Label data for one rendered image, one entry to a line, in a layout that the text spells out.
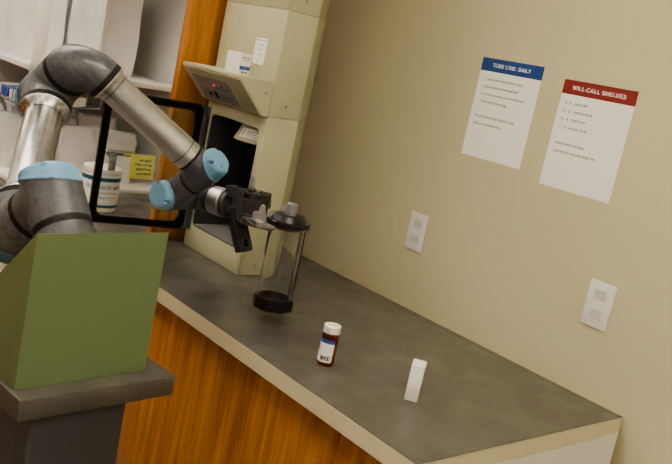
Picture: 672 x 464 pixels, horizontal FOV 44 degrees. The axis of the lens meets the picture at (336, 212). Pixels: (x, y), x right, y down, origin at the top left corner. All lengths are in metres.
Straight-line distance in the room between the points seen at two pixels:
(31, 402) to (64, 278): 0.22
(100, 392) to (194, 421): 0.60
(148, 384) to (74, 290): 0.25
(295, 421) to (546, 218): 0.85
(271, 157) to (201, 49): 0.45
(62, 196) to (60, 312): 0.25
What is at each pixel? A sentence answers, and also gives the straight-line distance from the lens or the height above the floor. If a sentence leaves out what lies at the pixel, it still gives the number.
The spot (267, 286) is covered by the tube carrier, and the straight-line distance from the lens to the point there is 2.06.
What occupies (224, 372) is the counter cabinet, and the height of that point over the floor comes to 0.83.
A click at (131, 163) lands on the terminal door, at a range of 2.58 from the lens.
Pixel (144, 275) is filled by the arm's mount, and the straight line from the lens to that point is 1.61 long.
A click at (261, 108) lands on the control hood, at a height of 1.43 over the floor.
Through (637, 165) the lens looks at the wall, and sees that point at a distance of 2.10.
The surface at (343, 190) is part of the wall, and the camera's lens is 2.75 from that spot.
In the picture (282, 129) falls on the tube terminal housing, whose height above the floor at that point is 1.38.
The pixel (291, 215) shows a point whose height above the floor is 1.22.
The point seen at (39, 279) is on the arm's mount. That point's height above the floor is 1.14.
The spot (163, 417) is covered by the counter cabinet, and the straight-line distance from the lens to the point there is 2.30.
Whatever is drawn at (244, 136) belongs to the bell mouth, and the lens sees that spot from 2.50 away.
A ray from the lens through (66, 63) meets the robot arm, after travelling 2.01.
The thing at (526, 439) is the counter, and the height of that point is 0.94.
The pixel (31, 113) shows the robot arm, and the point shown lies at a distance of 2.01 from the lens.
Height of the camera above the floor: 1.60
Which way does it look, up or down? 10 degrees down
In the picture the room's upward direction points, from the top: 12 degrees clockwise
